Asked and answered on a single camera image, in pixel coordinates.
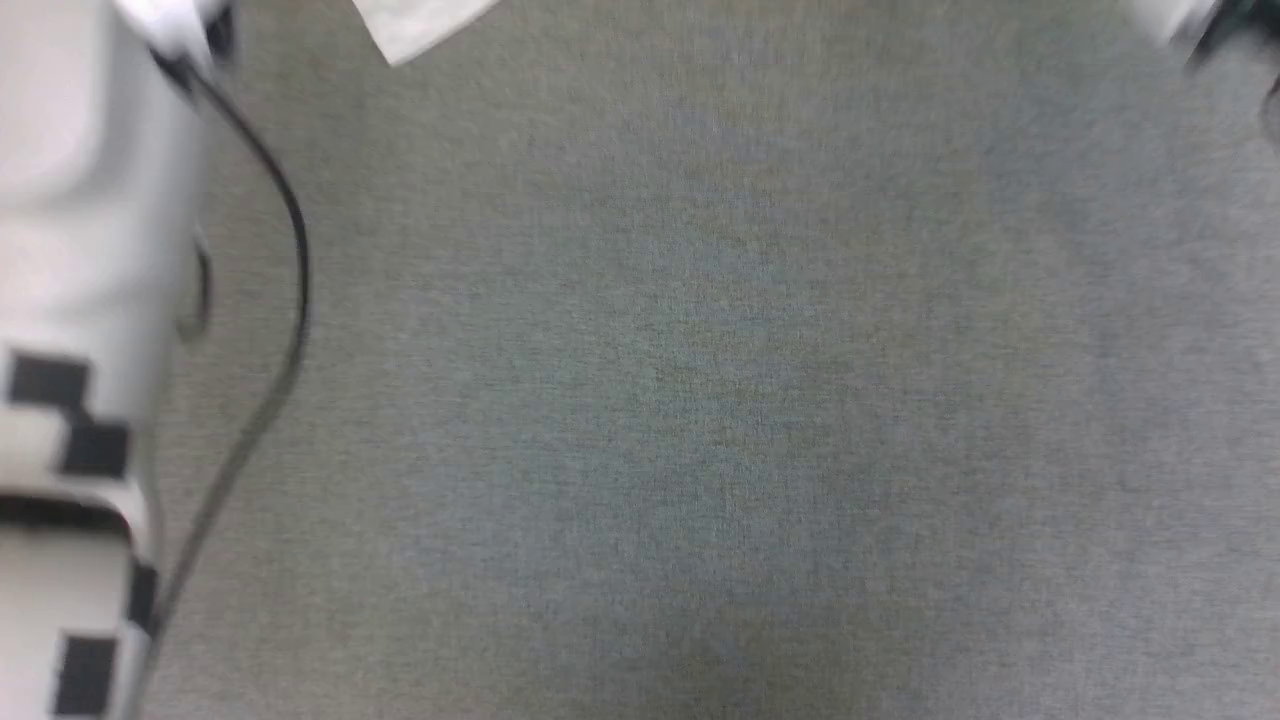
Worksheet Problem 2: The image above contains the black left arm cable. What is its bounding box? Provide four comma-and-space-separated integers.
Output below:
150, 50, 313, 641

